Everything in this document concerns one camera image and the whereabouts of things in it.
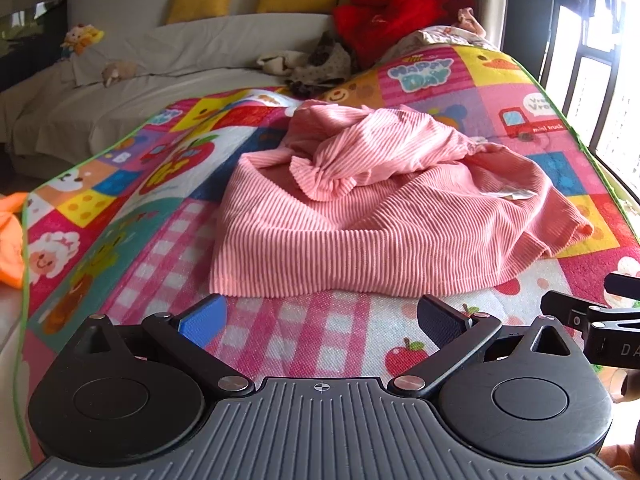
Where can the yellow orange stuffed toy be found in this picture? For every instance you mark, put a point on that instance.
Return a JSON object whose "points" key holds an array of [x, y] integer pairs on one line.
{"points": [[82, 37]]}

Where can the pink ribbed garment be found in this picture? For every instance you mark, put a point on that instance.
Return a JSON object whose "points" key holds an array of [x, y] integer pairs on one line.
{"points": [[325, 235]]}

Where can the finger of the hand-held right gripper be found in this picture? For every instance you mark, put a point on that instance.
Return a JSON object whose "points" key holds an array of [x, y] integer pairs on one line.
{"points": [[562, 305], [625, 287]]}

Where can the grey spotted cloth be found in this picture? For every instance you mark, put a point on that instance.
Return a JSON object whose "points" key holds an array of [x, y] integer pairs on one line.
{"points": [[327, 62]]}

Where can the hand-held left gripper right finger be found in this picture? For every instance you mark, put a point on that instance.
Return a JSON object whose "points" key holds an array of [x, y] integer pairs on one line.
{"points": [[440, 324]]}

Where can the red plush blanket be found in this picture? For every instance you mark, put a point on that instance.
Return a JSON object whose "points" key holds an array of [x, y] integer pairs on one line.
{"points": [[395, 15]]}

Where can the pink ruffled cloth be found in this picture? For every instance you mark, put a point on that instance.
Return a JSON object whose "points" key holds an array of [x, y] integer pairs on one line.
{"points": [[470, 19]]}

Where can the bright orange cloth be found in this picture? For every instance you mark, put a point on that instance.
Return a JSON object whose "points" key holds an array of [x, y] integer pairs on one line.
{"points": [[10, 245]]}

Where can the black window frame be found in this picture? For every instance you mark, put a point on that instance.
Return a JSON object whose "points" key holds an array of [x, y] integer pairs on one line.
{"points": [[575, 60]]}

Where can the beige cloth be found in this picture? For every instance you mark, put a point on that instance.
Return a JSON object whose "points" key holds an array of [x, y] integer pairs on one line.
{"points": [[275, 62]]}

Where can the black television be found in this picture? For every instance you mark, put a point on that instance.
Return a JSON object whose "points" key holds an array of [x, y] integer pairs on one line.
{"points": [[30, 35]]}

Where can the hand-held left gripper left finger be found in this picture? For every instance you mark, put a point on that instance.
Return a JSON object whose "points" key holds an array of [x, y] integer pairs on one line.
{"points": [[202, 321]]}

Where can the floral print cloth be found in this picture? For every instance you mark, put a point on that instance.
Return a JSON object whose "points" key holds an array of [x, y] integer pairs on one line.
{"points": [[440, 35]]}

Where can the beige plush toy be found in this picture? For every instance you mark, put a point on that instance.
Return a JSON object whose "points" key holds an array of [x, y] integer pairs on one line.
{"points": [[117, 72]]}

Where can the colourful cartoon play mat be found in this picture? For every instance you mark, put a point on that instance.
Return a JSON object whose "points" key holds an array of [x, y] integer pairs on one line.
{"points": [[165, 260]]}

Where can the white covered sofa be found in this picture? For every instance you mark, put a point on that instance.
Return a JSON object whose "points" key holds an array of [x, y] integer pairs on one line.
{"points": [[150, 85]]}

